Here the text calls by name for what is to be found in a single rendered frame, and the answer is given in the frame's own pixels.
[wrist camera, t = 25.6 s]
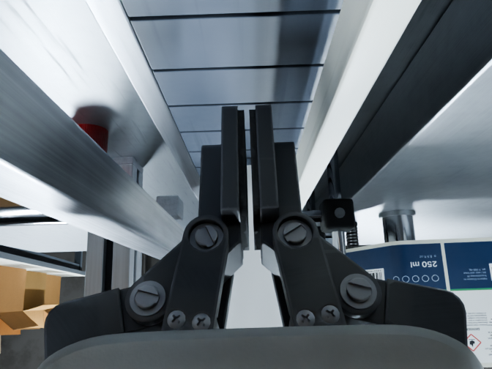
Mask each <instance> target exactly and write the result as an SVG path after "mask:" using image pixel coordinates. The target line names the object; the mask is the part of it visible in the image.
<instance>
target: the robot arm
mask: <svg viewBox="0 0 492 369"><path fill-rule="evenodd" d="M249 114H250V154H251V175H252V195H253V232H254V250H260V251H261V264H262V265H263V266H265V267H266V268H267V269H268V270H269V271H270V272H271V273H272V280H273V284H274V287H275V293H276V297H277V303H278V307H279V311H280V317H281V321H282V324H283V326H282V327H256V328H235V329H226V326H227V320H228V311H229V306H230V301H231V292H232V286H233V281H234V273H235V272H236V271H237V270H238V269H239V268H240V267H241V266H242V265H243V259H244V251H243V250H250V246H249V222H248V197H247V154H246V140H245V113H244V110H238V106H222V110H221V144H218V145H202V147H201V171H200V188H199V206H198V217H196V218H194V219H193V220H191V221H190V222H189V223H188V224H187V226H186V228H185V230H184V233H183V237H182V241H181V242H180V243H179V244H178V245H177V246H176V247H174V248H173V249H172V250H171V251H170V252H169V253H167V254H166V255H165V256H164V257H163V258H161V259H160V260H159V261H158V262H157V263H156V264H155V265H154V266H153V267H152V268H151V269H150V270H148V271H147V272H146V273H145V274H144V275H143V276H141V277H140V278H139V279H138V280H137V281H136V282H134V283H133V285H132V286H131V287H129V288H123V289H121V290H120V289H119V288H115V289H112V290H109V291H104V292H101V293H98V294H93V295H90V296H87V297H81V298H79V299H74V300H70V301H68V302H63V303H61V304H59V305H57V306H55V307H54V308H53V309H52V310H51V311H50V312H49V313H48V315H47V317H46V318H45V324H44V347H45V360H44V361H43V362H42V363H41V365H40V366H39V367H38V369H484V368H483V366H482V364H481V363H480V361H479V360H478V358H477V357H476V355H475V354H474V353H473V352H472V351H471V350H470V348H468V338H467V323H466V309H465V306H464V304H463V302H462V301H461V299H460V298H459V297H458V296H457V295H455V294H454V293H453V292H451V291H448V290H445V289H441V288H434V287H430V286H422V285H418V284H414V283H407V282H403V281H399V280H392V279H387V280H379V279H375V278H374V277H373V276H372V275H371V274H370V273H368V272H367V271H365V270H364V269H363V268H362V267H361V266H359V265H358V264H356V263H355V262H354V261H352V260H351V259H350V258H349V257H348V256H346V255H345V254H343V253H342V252H340V251H339V250H338V249H337V248H336V247H334V246H333V245H331V244H330V243H329V242H328V241H327V240H325V239H324V238H323V237H321V236H320V234H319V232H318V227H317V225H316V223H315V221H314V220H313V219H312V218H311V217H309V216H308V215H306V214H304V213H302V205H301V198H300V191H299V178H298V171H297V158H296V151H295V145H294V142H274V134H273V124H272V106H271V105H256V109H255V110H249Z"/></svg>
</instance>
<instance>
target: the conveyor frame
mask: <svg viewBox="0 0 492 369"><path fill-rule="evenodd" d="M85 2H86V4H87V5H88V7H89V9H90V11H91V12H92V14H93V16H94V18H95V20H96V21H97V23H98V25H99V27H100V28H101V30H102V32H103V34H104V35H105V37H106V39H107V41H108V43H109V44H110V46H111V48H112V49H113V52H114V53H115V54H116V57H117V59H118V60H119V62H120V64H121V65H122V67H123V69H124V71H125V72H126V74H127V76H128V78H129V79H130V81H131V83H132V85H133V86H134V88H135V90H136V91H137V93H138V96H139V97H140V98H141V101H142V102H143V104H144V106H145V107H146V109H147V111H148V113H149V115H150V116H151V118H152V120H153V122H154V123H155V125H156V127H157V129H158V130H159V132H160V134H161V136H162V137H163V139H164V141H165V143H166V145H167V146H168V148H169V150H170V151H171V154H172V155H173V156H174V159H175V161H176V162H177V164H178V166H179V167H180V169H181V171H182V173H183V174H184V177H185V178H186V180H187V182H188V183H189V185H190V187H191V188H192V190H193V192H194V193H195V196H196V198H197V199H198V201H199V188H200V176H199V175H198V172H197V170H196V168H195V166H194V163H193V161H192V159H191V156H190V154H189V152H188V150H187V147H186V146H185V143H184V141H183V139H182V136H181V134H180V131H179V129H178V127H177V126H176V122H175V121H174V118H173V116H172V114H171V111H170V109H169V107H168V104H167V102H166V101H165V98H164V96H163V93H162V91H161V89H160V87H159V84H158V82H157V80H156V77H155V76H154V73H153V69H152V68H151V67H150V64H149V62H148V60H147V57H146V55H145V53H144V50H143V48H142V47H141V44H140V42H139V40H138V37H137V35H136V33H135V30H134V28H133V25H132V24H131V22H130V17H129V16H128V15H127V13H126V10H125V8H124V6H123V3H122V1H121V0H85Z"/></svg>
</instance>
